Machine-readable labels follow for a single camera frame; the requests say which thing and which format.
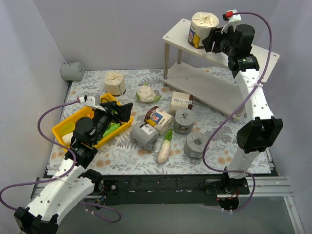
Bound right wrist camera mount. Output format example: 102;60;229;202
221;9;241;34

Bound grey roll front right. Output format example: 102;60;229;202
183;132;209;159

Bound white daikon radish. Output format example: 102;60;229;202
157;128;173;164

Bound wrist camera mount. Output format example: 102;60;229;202
77;93;104;111
221;9;241;34

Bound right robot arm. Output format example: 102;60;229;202
202;24;283;195

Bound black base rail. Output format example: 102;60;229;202
31;173;269;208

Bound yellow plastic tray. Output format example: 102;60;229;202
52;93;134;149

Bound white cauliflower with leaves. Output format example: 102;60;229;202
136;83;162;103

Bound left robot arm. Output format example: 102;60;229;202
14;101;133;234

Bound grey roll lying down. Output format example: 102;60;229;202
130;121;160;151

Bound green vegetable in tray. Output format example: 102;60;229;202
103;123;120;138

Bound grey roll by wall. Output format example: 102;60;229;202
60;62;85;81

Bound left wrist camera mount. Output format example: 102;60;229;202
77;93;104;111

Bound white two-tier shelf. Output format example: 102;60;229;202
163;19;279;120

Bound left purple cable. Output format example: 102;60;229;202
0;101;122;223

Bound cream roll with cartoon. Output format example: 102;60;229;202
144;106;173;135

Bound cream roll with label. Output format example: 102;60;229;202
169;91;194;114

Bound grey roll with logo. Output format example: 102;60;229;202
173;108;195;135

